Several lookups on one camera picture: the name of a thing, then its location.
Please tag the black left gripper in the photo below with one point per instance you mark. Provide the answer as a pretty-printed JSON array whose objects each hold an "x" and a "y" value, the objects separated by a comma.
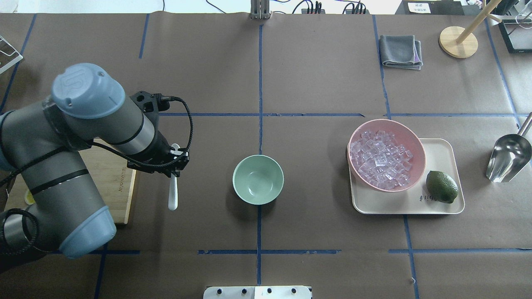
[{"x": 159, "y": 148}]

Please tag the white plastic spoon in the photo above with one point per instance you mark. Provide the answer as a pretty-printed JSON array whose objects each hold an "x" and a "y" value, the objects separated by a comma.
[{"x": 173, "y": 193}]

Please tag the metal ice scoop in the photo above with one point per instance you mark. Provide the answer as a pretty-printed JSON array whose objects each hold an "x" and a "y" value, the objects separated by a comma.
[{"x": 510, "y": 155}]

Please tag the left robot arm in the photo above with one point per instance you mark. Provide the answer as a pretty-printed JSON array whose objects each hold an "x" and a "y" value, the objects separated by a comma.
[{"x": 42, "y": 143}]

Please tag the green bowl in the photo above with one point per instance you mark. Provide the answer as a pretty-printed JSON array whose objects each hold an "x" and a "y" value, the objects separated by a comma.
[{"x": 258, "y": 179}]

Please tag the pink bowl of ice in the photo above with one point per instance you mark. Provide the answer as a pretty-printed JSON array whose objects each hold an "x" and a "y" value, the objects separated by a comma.
[{"x": 386, "y": 156}]

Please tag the bamboo cutting board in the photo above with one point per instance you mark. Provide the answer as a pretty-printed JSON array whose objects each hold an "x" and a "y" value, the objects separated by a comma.
[{"x": 113, "y": 179}]

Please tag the lemon slice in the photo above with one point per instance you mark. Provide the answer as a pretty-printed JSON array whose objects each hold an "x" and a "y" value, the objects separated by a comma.
[{"x": 29, "y": 198}]

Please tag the grey folded cloth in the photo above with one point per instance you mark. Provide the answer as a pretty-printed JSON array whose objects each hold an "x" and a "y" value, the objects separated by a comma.
[{"x": 403, "y": 52}]

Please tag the green lime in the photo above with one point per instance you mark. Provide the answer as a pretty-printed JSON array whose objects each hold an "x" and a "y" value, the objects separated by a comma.
[{"x": 441, "y": 186}]

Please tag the beige tray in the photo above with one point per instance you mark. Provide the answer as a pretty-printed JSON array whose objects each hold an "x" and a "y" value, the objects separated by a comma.
[{"x": 417, "y": 199}]

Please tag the wooden stand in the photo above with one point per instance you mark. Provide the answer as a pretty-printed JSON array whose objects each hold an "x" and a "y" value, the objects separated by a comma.
[{"x": 460, "y": 42}]

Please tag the black framed box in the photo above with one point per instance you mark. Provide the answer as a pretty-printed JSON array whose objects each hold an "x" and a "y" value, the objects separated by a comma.
[{"x": 517, "y": 39}]

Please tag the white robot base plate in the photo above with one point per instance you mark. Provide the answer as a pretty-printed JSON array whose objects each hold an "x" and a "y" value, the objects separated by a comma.
[{"x": 259, "y": 292}]

